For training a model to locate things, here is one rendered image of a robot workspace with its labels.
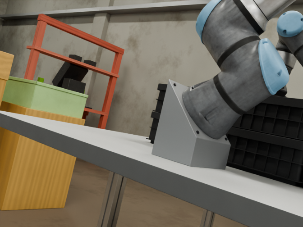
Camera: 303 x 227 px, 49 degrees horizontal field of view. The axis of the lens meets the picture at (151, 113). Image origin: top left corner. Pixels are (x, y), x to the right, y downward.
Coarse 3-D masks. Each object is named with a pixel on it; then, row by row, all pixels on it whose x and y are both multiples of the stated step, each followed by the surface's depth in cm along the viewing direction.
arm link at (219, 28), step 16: (224, 0) 80; (240, 0) 76; (256, 0) 76; (272, 0) 75; (288, 0) 75; (208, 16) 80; (224, 16) 78; (240, 16) 76; (256, 16) 75; (272, 16) 78; (208, 32) 80; (224, 32) 77; (240, 32) 76; (256, 32) 78; (208, 48) 82; (224, 48) 77
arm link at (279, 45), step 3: (279, 42) 108; (276, 45) 110; (279, 45) 108; (282, 45) 107; (285, 45) 106; (276, 48) 109; (279, 48) 108; (282, 48) 107; (285, 48) 106; (288, 48) 106; (285, 51) 109; (288, 51) 106
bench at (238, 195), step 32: (32, 128) 89; (64, 128) 100; (96, 128) 141; (96, 160) 72; (128, 160) 66; (160, 160) 73; (192, 192) 56; (224, 192) 52; (256, 192) 58; (288, 192) 69; (256, 224) 48; (288, 224) 46
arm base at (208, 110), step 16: (208, 80) 83; (192, 96) 81; (208, 96) 79; (224, 96) 77; (192, 112) 79; (208, 112) 79; (224, 112) 78; (240, 112) 79; (208, 128) 79; (224, 128) 81
